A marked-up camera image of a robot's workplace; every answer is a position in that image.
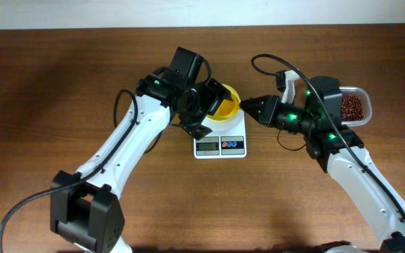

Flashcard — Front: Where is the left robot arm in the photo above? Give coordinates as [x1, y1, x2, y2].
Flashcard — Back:
[50, 47, 230, 252]

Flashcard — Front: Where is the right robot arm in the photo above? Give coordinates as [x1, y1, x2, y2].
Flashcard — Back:
[240, 76, 405, 252]

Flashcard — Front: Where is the yellow plastic bowl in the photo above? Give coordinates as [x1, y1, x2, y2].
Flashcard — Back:
[207, 84, 240, 122]

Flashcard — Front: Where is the white digital kitchen scale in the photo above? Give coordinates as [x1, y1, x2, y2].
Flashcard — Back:
[193, 110, 247, 159]

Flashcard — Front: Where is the clear plastic food container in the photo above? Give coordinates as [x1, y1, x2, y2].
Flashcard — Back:
[340, 86, 373, 127]

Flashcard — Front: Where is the right black cable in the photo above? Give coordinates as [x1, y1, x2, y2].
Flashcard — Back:
[250, 53, 405, 253]

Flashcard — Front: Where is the black cable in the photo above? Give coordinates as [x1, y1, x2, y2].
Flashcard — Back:
[0, 89, 140, 253]
[250, 53, 405, 253]

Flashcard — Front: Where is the left black cable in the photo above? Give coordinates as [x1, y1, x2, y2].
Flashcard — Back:
[0, 89, 140, 253]

